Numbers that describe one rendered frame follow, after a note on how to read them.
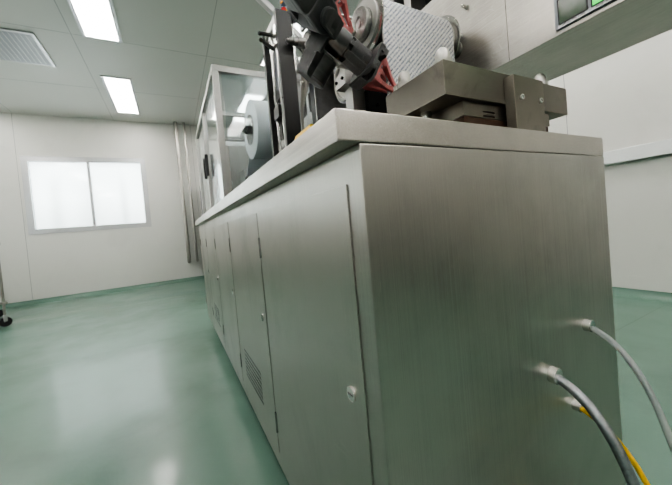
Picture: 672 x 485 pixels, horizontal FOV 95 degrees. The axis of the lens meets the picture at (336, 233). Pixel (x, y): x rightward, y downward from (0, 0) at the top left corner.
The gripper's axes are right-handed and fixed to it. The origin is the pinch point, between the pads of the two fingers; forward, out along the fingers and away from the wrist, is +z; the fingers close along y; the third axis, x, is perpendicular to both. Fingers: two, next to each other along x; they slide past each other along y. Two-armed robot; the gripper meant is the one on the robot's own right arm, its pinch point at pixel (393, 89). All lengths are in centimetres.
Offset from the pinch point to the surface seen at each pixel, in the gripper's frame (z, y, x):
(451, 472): 19, 26, -67
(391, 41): -5.4, 0.3, 9.9
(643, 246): 262, -39, 76
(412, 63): 1.9, 0.3, 9.4
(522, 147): 14.6, 26.0, -14.9
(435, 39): 5.5, 0.3, 20.3
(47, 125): -251, -557, 35
